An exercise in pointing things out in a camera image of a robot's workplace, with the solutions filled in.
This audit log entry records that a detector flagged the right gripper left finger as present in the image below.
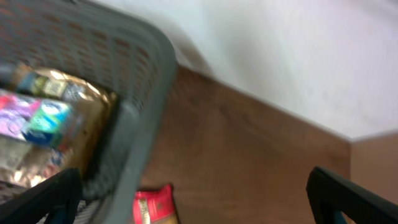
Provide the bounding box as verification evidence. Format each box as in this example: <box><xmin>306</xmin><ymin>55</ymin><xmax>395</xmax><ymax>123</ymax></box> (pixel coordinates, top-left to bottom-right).
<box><xmin>1</xmin><ymin>168</ymin><xmax>82</xmax><ymax>224</ymax></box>

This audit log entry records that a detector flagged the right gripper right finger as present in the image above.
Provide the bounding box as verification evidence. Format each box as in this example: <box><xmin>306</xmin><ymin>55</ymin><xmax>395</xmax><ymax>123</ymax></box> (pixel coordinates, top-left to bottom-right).
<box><xmin>306</xmin><ymin>166</ymin><xmax>397</xmax><ymax>224</ymax></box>

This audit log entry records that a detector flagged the brown Nescafe Gold coffee bag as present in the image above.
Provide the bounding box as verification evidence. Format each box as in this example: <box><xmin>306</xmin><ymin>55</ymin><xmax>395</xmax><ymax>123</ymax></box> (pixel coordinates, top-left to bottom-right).
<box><xmin>1</xmin><ymin>63</ymin><xmax>118</xmax><ymax>188</ymax></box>

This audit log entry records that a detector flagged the blue Kleenex tissue multipack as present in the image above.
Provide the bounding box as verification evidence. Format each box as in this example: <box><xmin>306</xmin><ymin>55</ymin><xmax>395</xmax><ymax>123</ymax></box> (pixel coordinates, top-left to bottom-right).
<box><xmin>1</xmin><ymin>89</ymin><xmax>73</xmax><ymax>148</ymax></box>

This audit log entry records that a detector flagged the San Remo spaghetti packet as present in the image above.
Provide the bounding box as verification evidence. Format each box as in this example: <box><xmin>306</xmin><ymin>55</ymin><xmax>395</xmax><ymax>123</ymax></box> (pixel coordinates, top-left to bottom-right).
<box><xmin>132</xmin><ymin>184</ymin><xmax>180</xmax><ymax>224</ymax></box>

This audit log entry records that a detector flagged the grey plastic basket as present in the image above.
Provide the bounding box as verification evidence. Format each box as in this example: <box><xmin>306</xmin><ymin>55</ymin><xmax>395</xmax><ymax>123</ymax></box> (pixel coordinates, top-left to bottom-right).
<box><xmin>1</xmin><ymin>0</ymin><xmax>177</xmax><ymax>223</ymax></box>

